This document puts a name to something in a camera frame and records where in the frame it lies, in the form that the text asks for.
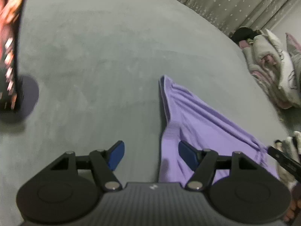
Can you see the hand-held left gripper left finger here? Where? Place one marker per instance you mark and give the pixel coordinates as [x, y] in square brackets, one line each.
[116, 156]

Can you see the black cloth bundle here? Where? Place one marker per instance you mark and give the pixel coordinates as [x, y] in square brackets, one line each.
[243, 35]

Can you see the black smartphone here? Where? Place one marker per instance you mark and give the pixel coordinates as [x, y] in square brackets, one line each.
[9, 51]

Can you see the grey bed blanket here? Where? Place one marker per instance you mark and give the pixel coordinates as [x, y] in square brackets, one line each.
[94, 63]

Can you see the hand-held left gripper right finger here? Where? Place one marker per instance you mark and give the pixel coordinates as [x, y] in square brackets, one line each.
[188, 155]

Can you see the person's right hand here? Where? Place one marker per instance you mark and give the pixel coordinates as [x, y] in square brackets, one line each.
[292, 210]

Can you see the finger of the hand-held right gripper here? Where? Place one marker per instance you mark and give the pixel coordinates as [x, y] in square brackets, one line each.
[287, 161]

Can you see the grey and pink pillow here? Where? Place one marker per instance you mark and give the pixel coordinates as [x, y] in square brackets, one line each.
[294, 44]

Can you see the grey star-patterned curtain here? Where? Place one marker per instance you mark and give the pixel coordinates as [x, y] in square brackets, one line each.
[235, 2]

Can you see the folded beige garment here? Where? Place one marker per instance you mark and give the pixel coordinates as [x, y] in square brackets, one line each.
[285, 146]

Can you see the purple shirt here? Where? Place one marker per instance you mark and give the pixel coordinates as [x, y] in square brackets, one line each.
[199, 122]

